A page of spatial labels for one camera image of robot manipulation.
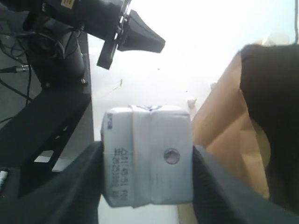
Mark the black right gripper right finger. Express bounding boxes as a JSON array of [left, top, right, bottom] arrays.
[[192, 146, 299, 224]]

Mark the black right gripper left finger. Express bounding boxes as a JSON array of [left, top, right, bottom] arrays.
[[0, 141, 104, 224]]

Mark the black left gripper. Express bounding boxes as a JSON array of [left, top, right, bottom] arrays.
[[77, 0, 165, 70]]

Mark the large brown paper bag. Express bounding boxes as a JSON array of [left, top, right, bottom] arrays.
[[192, 39, 299, 209]]

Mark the small white blue carton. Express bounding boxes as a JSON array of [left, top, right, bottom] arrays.
[[101, 105, 193, 208]]

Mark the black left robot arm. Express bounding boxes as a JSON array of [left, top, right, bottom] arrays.
[[0, 0, 165, 89]]

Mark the yellow grain bottle white cap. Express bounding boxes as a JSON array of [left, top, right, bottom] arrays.
[[254, 32, 290, 46]]

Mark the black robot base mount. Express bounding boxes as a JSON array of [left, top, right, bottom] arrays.
[[0, 34, 91, 201]]

